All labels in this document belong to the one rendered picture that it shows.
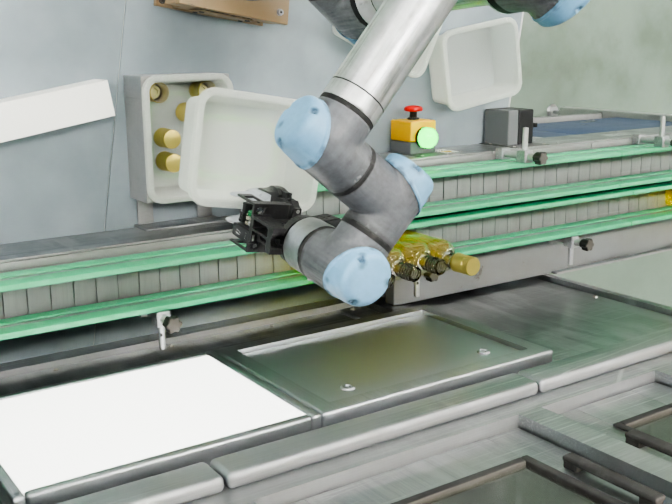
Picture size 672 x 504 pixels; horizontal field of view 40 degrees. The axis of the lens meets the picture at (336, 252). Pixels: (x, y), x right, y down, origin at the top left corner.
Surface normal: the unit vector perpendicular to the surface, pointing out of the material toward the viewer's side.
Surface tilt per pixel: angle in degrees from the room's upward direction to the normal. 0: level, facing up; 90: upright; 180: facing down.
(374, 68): 34
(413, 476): 90
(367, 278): 8
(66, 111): 0
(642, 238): 0
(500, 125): 90
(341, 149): 3
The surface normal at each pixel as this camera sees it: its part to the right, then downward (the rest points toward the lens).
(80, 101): 0.57, 0.18
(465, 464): 0.00, -0.97
